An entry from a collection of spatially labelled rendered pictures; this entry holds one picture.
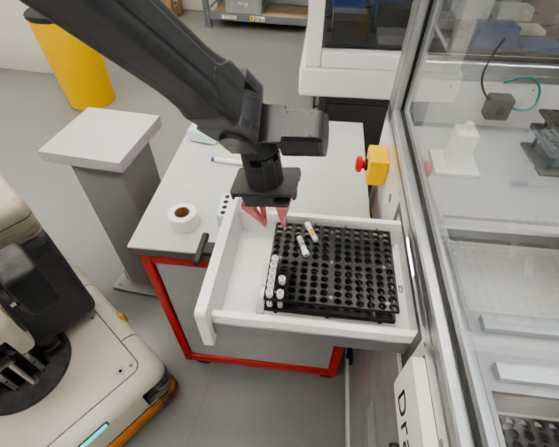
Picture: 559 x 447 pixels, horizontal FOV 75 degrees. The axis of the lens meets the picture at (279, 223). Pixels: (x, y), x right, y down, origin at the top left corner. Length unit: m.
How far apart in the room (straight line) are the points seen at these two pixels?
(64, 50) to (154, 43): 2.75
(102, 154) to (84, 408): 0.75
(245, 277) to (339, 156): 0.56
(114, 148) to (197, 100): 0.91
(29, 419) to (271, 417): 0.75
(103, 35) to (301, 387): 1.36
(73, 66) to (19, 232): 2.10
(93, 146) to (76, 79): 1.86
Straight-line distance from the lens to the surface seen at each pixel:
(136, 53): 0.32
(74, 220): 2.26
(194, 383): 1.54
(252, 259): 0.74
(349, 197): 1.00
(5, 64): 4.32
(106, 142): 1.30
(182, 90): 0.36
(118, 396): 1.29
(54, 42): 3.05
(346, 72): 1.32
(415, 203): 0.67
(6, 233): 1.12
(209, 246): 0.67
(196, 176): 1.07
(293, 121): 0.46
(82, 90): 3.17
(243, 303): 0.68
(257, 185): 0.54
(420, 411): 0.54
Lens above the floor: 1.42
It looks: 47 degrees down
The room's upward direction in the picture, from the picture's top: straight up
